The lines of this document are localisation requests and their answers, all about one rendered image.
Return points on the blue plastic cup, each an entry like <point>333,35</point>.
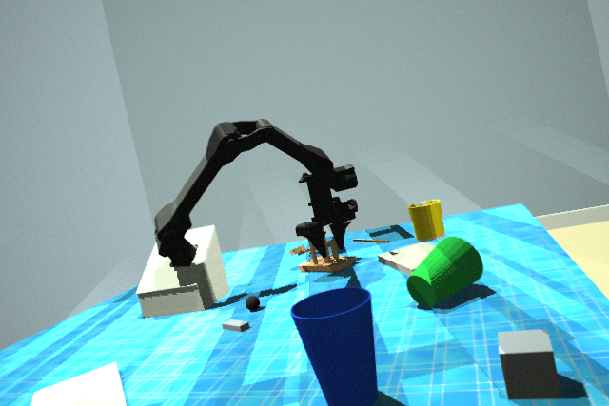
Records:
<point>336,330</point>

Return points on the dark grey ball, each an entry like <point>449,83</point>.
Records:
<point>252,303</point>

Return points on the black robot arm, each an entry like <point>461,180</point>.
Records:
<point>224,145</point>

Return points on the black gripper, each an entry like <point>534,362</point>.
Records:
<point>314,230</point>

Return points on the yellow cup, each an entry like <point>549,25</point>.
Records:
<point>427,221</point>

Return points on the green cup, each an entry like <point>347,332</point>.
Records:
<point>451,266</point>

